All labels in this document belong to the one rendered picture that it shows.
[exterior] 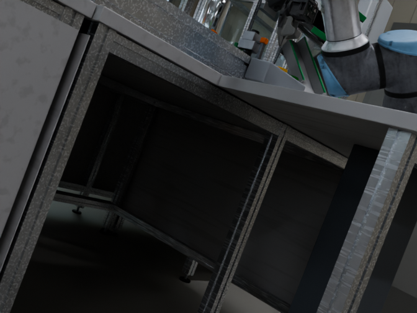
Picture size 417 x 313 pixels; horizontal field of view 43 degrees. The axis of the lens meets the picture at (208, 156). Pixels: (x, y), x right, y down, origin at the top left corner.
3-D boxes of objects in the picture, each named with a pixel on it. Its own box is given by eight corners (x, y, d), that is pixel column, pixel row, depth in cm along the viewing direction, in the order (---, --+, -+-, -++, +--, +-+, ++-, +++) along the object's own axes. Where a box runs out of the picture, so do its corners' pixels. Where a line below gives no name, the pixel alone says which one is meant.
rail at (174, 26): (298, 124, 174) (310, 94, 174) (92, 8, 106) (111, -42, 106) (285, 120, 178) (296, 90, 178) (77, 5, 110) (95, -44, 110)
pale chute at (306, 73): (316, 99, 191) (326, 92, 189) (293, 86, 183) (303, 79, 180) (296, 43, 206) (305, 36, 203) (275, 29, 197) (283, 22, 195)
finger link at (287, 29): (286, 44, 160) (297, 15, 160) (271, 41, 164) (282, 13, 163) (291, 48, 162) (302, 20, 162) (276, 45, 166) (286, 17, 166)
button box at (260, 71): (299, 104, 158) (306, 86, 158) (262, 82, 142) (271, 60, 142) (280, 99, 163) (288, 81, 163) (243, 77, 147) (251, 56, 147)
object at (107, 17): (378, 174, 214) (381, 167, 214) (98, 20, 99) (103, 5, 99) (156, 99, 304) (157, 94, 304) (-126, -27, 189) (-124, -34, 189)
